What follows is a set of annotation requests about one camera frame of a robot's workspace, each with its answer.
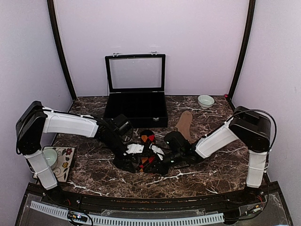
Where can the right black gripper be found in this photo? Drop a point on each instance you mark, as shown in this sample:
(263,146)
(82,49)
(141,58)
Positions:
(161,168)

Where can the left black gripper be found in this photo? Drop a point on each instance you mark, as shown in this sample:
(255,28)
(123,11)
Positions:
(122,163)

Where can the argyle red orange black sock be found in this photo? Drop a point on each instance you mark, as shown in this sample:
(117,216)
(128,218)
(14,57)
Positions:
(147,159)

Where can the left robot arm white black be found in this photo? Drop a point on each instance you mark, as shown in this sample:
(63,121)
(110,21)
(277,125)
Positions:
(39,120)

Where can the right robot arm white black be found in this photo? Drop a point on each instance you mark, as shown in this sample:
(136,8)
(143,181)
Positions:
(250,126)

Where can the tan brown sock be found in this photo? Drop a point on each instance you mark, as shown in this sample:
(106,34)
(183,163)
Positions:
(183,126)

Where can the pale green bowl at back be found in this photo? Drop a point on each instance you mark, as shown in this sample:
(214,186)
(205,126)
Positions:
(205,101)

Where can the floral patterned mat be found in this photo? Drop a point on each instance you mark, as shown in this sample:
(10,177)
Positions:
(64,163)

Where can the green circuit board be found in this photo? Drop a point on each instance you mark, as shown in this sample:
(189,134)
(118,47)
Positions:
(76,217)

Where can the pale green bowl on mat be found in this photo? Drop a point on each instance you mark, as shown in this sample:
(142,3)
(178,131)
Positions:
(51,157)

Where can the black display case glass lid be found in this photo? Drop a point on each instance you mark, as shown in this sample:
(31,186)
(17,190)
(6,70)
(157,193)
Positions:
(137,89)

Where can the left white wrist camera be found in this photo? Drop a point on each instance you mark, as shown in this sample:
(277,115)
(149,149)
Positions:
(134,149)

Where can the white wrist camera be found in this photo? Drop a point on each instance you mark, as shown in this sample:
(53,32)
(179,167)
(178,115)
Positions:
(134,149)
(158,151)

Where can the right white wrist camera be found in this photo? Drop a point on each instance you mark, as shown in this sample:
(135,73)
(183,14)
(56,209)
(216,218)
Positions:
(158,151)

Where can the black front rail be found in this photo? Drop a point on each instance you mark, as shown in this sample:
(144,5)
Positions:
(220,202)

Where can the white slotted cable duct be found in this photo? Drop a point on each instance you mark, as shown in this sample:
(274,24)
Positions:
(131,218)

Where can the right black frame post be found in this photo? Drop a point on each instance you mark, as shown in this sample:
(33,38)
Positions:
(243,49)

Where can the black frame post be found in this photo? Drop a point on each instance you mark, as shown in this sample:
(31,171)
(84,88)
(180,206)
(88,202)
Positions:
(243,49)
(59,48)

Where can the left black frame post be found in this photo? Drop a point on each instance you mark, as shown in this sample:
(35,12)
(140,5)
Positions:
(59,48)

